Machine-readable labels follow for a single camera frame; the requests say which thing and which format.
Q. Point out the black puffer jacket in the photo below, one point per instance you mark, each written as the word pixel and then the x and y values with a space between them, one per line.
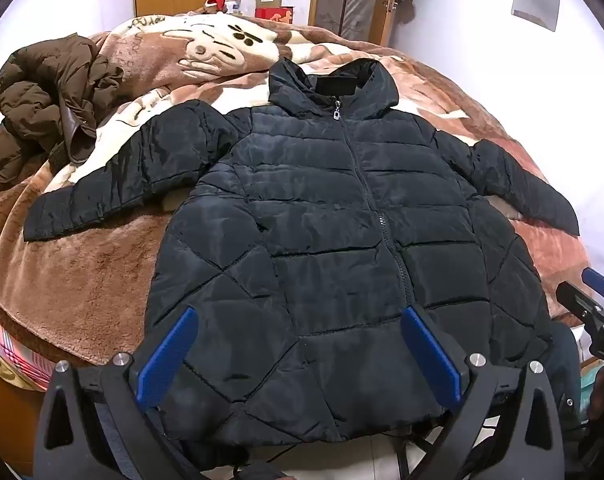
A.
pixel 332 210

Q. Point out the wooden door frame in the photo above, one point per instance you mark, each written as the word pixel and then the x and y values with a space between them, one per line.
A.
pixel 384 15

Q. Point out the wooden bed frame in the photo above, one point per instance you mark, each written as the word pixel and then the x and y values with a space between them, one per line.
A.
pixel 7 425

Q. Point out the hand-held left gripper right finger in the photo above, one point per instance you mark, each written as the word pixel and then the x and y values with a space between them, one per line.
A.
pixel 431 355

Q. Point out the grey wall panel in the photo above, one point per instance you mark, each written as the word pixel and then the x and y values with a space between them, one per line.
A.
pixel 535 2

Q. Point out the clear plastic container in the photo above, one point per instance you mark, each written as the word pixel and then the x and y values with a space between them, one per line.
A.
pixel 234 2

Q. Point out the pink striped bed sheet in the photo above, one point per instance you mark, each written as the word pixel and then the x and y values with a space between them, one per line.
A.
pixel 7 345

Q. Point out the brown puffer jacket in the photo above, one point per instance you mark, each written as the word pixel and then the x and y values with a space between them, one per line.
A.
pixel 32 85

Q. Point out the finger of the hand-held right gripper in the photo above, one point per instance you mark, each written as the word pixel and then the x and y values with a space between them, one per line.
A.
pixel 601 282
pixel 576 300

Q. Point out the red box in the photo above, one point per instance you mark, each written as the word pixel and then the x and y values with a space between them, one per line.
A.
pixel 274 15

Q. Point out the brown cartoon printed blanket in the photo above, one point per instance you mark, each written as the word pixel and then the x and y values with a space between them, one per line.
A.
pixel 107 270

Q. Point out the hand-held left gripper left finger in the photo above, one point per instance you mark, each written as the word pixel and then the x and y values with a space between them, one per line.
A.
pixel 167 355

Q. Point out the red santa hat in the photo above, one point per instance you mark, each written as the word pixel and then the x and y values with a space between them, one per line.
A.
pixel 214 4

